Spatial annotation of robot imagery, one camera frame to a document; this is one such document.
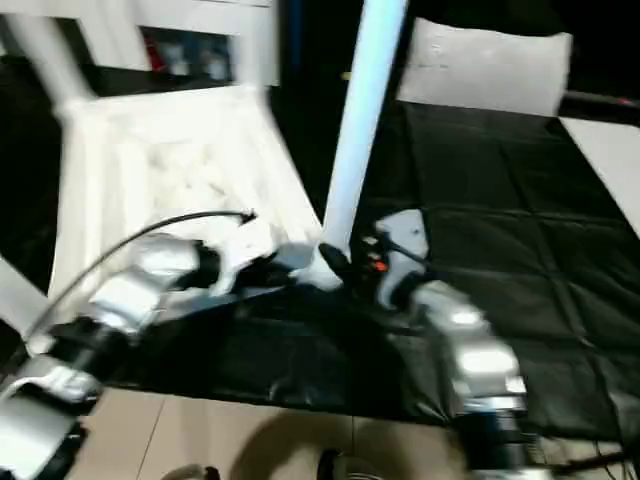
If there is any black robot foot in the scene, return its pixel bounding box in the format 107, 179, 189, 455
168, 463, 222, 480

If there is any white chair back panel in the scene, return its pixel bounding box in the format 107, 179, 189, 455
393, 16, 575, 117

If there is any black cabinet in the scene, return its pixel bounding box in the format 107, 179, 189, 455
276, 0, 417, 105

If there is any red packet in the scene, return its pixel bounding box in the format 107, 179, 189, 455
148, 38, 167, 72

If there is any black work mat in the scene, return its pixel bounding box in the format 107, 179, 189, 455
0, 53, 640, 445

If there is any white plastic table top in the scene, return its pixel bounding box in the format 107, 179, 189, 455
26, 81, 347, 352

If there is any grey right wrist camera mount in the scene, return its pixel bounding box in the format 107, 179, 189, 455
373, 208, 432, 310

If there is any white cabinet with glass doors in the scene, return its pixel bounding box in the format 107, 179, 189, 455
0, 0, 282, 87

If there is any black metal stand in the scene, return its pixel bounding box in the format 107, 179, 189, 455
548, 448, 632, 477

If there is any black bar with red light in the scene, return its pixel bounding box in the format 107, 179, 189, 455
561, 90, 640, 120

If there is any white sheet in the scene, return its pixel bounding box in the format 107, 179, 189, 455
556, 116, 640, 222

